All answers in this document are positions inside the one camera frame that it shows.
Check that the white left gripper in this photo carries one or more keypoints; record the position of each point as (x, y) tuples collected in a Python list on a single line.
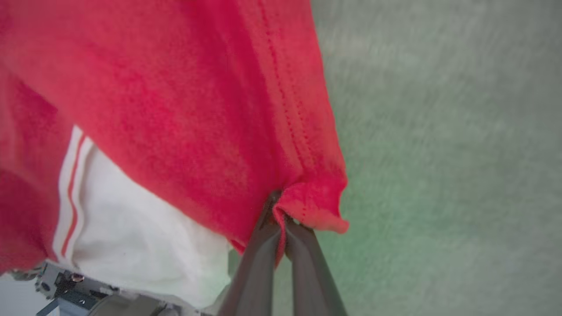
[(61, 287)]

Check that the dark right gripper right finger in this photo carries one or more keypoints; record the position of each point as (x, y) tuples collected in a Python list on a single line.
[(309, 276)]

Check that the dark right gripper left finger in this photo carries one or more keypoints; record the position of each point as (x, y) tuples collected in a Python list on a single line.
[(257, 272)]

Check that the red and white garment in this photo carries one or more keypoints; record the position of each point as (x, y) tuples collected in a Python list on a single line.
[(175, 109)]

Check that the grey fabric sofa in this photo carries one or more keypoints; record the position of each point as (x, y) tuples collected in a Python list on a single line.
[(439, 153)]

